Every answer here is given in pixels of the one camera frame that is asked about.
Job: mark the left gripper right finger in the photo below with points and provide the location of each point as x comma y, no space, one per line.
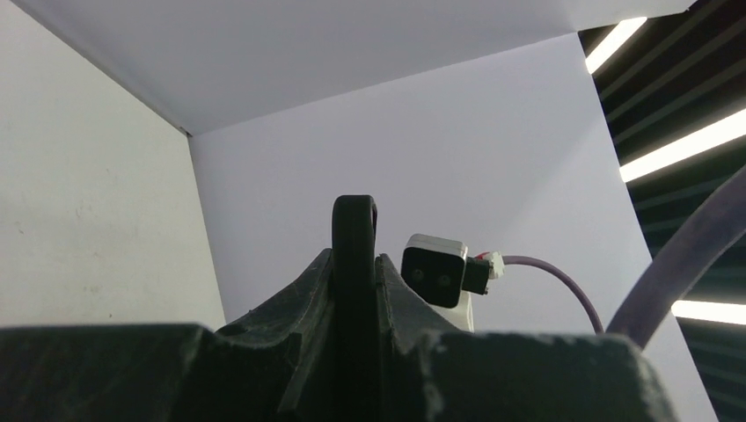
435,372

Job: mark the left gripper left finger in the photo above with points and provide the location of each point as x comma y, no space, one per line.
257,368

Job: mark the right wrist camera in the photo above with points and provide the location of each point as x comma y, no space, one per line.
441,273

